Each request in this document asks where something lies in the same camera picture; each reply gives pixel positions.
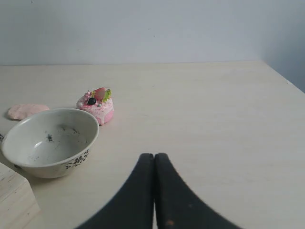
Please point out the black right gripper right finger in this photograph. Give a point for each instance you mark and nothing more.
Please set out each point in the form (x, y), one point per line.
(177, 206)

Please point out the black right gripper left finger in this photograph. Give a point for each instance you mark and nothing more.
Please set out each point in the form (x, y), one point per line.
(133, 205)

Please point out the pink putty lump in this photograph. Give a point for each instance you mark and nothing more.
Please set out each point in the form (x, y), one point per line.
(22, 111)

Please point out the white ceramic bowl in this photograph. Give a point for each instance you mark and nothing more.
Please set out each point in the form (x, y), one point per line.
(52, 143)

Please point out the pink toy cake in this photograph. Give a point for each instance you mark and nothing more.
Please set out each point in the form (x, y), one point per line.
(98, 103)

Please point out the light wooden cube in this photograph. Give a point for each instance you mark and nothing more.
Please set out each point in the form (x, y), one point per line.
(18, 205)

